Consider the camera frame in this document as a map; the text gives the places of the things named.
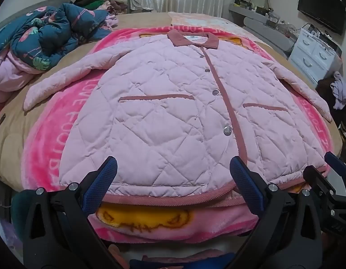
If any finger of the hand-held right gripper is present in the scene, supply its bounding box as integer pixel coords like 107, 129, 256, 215
324, 151, 346, 181
303, 165, 346, 212

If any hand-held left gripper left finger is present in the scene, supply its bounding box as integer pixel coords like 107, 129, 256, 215
22, 155, 126, 269

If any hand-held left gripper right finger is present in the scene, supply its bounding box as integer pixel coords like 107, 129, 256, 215
229, 155, 325, 269

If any pink quilted jacket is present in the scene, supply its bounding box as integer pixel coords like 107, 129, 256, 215
23, 31, 333, 206

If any pile of dark clothes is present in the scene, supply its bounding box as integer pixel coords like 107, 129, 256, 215
73, 0, 134, 16

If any pink printed blanket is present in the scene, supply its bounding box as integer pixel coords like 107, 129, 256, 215
20, 25, 334, 243

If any light purple cloth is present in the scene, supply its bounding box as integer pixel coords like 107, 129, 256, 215
330, 71, 346, 111

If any tan bed sheet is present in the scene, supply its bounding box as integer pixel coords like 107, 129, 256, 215
0, 11, 344, 182

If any white drawer cabinet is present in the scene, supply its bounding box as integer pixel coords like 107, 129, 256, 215
288, 28, 344, 84

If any black television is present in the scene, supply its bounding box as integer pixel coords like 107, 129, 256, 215
297, 0, 346, 36

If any dark blue floral quilt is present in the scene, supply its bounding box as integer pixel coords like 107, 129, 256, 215
0, 3, 113, 71

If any grey wall shelf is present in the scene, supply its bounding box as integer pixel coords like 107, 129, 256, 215
228, 3, 280, 30

